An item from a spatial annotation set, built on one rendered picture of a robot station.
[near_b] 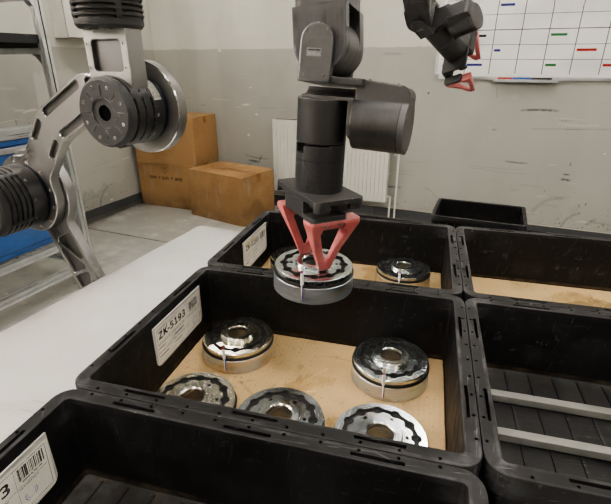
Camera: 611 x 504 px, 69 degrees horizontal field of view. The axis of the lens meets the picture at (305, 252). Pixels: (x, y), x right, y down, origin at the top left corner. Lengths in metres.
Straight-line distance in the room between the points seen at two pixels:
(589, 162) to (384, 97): 3.24
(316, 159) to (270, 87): 3.51
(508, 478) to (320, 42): 0.42
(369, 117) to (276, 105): 3.52
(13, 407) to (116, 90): 0.60
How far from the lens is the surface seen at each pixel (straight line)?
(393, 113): 0.48
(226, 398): 0.57
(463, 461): 0.42
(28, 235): 2.69
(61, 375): 0.96
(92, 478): 0.57
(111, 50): 1.06
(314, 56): 0.49
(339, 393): 0.61
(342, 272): 0.57
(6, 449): 0.48
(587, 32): 3.59
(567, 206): 3.74
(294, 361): 0.67
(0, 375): 1.02
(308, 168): 0.51
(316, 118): 0.50
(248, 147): 4.18
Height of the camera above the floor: 1.23
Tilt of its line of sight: 23 degrees down
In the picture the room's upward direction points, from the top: straight up
